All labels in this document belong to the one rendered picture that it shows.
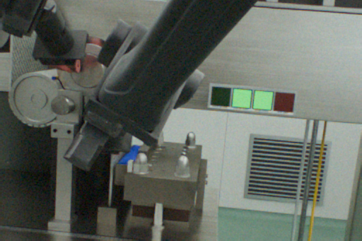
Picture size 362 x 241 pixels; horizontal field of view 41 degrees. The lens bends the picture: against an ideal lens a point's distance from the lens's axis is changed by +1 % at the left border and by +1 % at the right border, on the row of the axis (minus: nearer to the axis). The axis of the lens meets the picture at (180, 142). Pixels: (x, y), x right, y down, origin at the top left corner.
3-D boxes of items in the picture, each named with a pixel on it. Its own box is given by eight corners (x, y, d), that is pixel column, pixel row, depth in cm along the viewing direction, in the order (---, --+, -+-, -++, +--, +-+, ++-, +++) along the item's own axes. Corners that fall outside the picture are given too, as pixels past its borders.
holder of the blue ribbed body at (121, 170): (114, 184, 113) (116, 164, 112) (131, 161, 135) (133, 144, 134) (128, 186, 113) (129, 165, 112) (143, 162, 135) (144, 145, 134)
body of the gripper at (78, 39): (85, 63, 94) (73, 41, 87) (34, 62, 95) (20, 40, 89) (90, 35, 97) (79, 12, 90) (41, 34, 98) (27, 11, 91)
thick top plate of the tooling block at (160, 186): (123, 200, 108) (124, 174, 107) (148, 159, 148) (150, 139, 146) (194, 207, 108) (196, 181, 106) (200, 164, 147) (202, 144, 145)
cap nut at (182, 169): (173, 176, 109) (174, 157, 108) (174, 172, 112) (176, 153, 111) (189, 178, 109) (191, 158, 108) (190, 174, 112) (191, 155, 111)
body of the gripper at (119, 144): (130, 154, 104) (125, 143, 97) (83, 149, 105) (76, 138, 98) (134, 126, 106) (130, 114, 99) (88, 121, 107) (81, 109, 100)
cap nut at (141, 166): (131, 173, 108) (132, 154, 107) (133, 169, 112) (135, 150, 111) (147, 174, 108) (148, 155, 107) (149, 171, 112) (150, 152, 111)
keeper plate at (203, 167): (195, 208, 125) (199, 167, 123) (196, 196, 135) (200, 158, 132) (204, 209, 125) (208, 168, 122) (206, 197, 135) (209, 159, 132)
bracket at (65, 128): (47, 227, 107) (51, 90, 101) (56, 218, 114) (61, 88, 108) (69, 230, 107) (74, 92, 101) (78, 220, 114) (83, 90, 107)
